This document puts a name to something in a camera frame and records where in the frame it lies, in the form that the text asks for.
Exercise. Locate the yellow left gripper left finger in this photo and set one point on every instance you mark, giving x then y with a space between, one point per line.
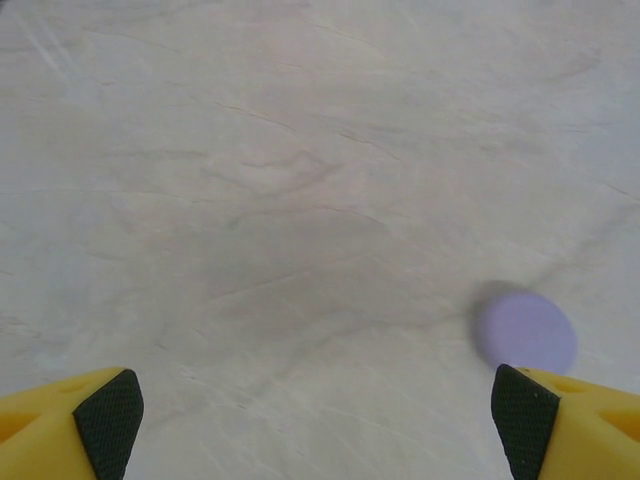
60 425

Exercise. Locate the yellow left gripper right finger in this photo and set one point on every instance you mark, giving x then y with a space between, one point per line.
575 430

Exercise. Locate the purple earbud charging case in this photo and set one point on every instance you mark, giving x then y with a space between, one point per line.
525 327

